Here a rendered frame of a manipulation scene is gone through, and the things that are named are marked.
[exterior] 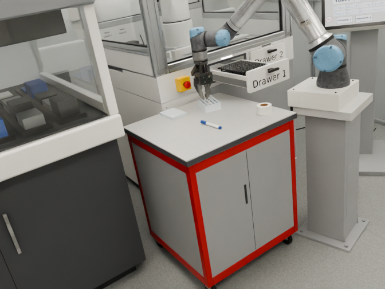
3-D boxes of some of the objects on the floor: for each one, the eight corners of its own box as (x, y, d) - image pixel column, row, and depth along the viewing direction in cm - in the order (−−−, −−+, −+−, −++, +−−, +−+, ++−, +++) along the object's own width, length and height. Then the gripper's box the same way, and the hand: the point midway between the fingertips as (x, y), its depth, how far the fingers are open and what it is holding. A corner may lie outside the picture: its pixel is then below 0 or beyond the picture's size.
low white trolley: (301, 243, 211) (297, 112, 180) (210, 305, 182) (186, 160, 151) (232, 203, 257) (219, 92, 226) (150, 247, 227) (122, 127, 196)
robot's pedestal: (369, 222, 219) (376, 92, 188) (349, 253, 200) (352, 114, 169) (318, 207, 238) (316, 88, 207) (295, 234, 219) (289, 106, 188)
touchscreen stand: (400, 176, 257) (413, 14, 215) (327, 175, 271) (327, 23, 229) (389, 143, 300) (399, 3, 258) (327, 143, 314) (326, 11, 272)
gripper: (194, 63, 188) (200, 105, 197) (213, 59, 191) (218, 100, 199) (189, 60, 196) (195, 100, 205) (207, 56, 198) (212, 96, 207)
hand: (204, 97), depth 204 cm, fingers closed, pressing on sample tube
